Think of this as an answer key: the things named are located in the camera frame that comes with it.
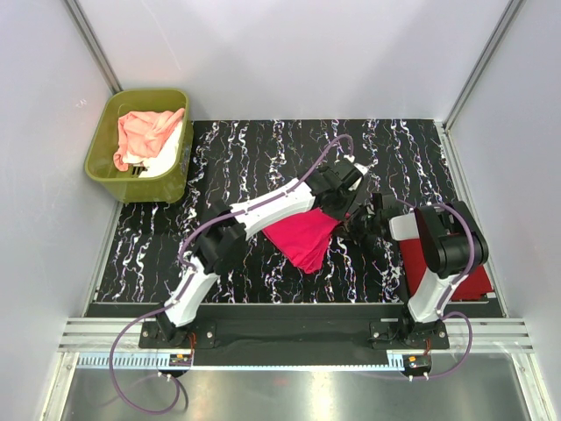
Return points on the peach pink cloth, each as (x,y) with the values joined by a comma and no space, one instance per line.
(142,135)

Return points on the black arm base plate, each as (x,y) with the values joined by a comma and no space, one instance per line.
(336,311)

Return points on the dark red folded t shirt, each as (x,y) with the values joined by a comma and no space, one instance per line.
(447,257)

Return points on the white cloth in tub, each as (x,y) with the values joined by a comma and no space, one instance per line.
(164,161)

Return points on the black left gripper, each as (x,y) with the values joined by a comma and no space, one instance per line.
(341,214)

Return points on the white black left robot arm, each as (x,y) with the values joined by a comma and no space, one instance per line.
(219,244)

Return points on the olive green plastic tub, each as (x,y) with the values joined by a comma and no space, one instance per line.
(130,186)

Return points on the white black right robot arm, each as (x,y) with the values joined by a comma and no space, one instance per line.
(424,312)

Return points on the white slotted cable duct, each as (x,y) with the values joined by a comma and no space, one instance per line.
(206,360)

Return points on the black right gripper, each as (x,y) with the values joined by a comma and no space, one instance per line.
(349,229)

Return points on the bright pink t shirt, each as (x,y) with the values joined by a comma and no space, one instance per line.
(303,238)

